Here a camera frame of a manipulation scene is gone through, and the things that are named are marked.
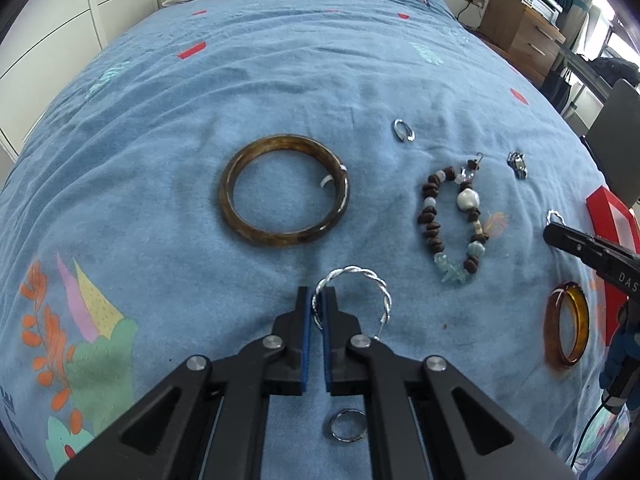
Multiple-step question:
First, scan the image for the amber translucent bangle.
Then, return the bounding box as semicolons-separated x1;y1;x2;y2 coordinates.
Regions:
544;282;590;372

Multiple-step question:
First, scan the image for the brown bead bracelet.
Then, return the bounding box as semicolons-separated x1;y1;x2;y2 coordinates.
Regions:
416;153;487;287

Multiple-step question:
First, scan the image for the twisted silver bracelet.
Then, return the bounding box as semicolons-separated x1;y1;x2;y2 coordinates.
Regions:
310;264;394;337

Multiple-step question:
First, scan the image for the dark brown jade bangle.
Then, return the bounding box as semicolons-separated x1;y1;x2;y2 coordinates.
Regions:
218;134;350;247

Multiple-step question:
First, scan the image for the red white jewelry box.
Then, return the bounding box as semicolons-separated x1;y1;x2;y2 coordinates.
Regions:
586;186;639;347

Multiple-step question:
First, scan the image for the grey desk chair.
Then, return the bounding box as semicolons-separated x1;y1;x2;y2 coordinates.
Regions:
582;79;640;208

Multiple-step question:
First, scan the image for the silver crystal charm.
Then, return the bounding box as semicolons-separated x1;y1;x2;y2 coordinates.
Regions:
506;151;528;180

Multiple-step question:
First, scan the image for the dark bag on desk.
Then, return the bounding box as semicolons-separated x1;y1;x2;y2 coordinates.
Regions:
588;56;640;87

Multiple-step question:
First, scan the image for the wooden drawer cabinet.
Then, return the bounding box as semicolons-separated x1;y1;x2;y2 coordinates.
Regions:
476;0;565;88

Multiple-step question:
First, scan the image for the white wardrobe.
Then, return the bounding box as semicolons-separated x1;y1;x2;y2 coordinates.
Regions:
1;0;157;159

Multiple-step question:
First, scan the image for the dark metal ring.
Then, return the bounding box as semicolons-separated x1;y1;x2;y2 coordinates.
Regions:
327;407;369;444

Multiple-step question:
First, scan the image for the small silver ring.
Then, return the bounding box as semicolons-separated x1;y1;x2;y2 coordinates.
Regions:
391;118;416;144

